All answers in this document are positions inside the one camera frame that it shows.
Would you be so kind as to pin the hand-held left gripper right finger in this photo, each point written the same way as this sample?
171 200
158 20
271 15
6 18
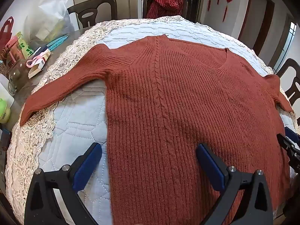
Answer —
212 166

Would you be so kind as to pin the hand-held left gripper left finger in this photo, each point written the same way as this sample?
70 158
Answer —
86 166

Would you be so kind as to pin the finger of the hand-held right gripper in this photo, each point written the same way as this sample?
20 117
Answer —
293 133
287 144

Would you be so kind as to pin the rust red knit sweater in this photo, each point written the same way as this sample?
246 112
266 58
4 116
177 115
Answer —
175 110

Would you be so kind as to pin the blue quilted lace-trimmed cover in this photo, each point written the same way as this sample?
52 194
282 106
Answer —
77 126

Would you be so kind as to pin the dark wooden chair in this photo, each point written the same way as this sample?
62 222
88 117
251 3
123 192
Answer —
284 66
93 2
144 7

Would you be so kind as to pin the dark blue tray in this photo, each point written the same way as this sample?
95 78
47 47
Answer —
4 150

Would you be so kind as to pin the window door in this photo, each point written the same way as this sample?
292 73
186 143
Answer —
287 42

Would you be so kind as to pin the green baby bottle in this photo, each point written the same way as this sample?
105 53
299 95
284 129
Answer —
4 111

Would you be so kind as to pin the white box with pink ribbon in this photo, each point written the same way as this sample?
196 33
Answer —
38 63

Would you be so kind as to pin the white translucent container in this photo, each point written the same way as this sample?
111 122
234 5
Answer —
4 86

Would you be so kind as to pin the glass jar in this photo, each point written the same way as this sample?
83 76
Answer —
17 75

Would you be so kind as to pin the teal plastic clips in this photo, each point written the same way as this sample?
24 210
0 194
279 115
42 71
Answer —
57 42

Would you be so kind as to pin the green leaf-print box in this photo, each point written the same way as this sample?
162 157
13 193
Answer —
25 46

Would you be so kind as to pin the pink-rimmed clear box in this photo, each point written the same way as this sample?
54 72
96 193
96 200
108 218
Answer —
11 51

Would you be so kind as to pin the white plastic bag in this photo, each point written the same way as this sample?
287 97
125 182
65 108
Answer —
46 21

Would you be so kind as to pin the red gift bag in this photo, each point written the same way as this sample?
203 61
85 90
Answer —
3 32

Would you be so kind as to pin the dark glass door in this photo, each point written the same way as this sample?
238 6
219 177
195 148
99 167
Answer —
194 0

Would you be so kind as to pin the red checked garment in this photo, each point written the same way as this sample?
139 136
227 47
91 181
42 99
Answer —
164 7

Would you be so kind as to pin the brown door frame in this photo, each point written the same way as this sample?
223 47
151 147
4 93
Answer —
269 16

